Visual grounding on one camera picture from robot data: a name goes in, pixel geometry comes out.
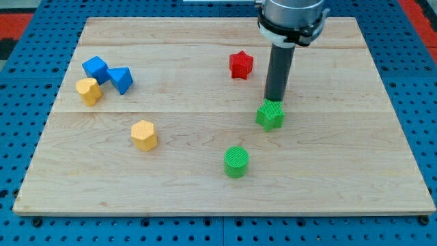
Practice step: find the yellow heart block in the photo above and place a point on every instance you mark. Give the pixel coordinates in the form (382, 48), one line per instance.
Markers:
(89, 90)

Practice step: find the yellow hexagon block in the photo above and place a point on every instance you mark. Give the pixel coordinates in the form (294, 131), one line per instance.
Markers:
(144, 136)

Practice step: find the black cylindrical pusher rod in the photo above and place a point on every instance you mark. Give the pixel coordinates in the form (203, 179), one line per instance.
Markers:
(278, 72)

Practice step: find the wooden board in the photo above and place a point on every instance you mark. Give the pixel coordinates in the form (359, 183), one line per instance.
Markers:
(340, 152)

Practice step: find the blue cube block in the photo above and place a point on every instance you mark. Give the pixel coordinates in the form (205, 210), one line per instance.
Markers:
(96, 68)

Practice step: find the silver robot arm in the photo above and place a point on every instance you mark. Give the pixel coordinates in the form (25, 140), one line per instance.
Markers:
(287, 23)

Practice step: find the blue triangle block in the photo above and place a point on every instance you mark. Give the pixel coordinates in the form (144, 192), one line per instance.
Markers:
(120, 78)

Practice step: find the green star block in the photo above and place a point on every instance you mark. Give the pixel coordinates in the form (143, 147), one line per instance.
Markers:
(270, 115)

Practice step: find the green cylinder block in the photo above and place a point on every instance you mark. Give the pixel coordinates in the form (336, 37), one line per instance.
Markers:
(236, 160)

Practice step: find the red star block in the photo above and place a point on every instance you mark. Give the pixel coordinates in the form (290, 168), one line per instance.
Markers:
(240, 65)

